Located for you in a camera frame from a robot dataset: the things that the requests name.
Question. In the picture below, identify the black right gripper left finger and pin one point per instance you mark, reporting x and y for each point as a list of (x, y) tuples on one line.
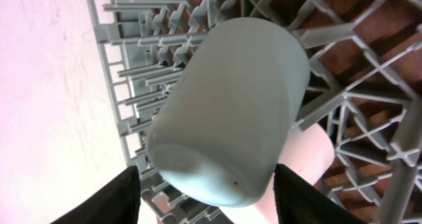
[(116, 202)]

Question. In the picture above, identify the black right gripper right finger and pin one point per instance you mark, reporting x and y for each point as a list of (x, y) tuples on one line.
[(297, 202)]

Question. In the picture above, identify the small pink cup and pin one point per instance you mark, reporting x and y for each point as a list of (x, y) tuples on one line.
[(309, 153)]

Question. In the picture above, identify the light blue cup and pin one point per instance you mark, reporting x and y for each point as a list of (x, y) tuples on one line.
[(220, 132)]

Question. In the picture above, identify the grey dishwasher rack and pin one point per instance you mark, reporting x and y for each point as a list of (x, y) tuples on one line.
[(365, 90)]

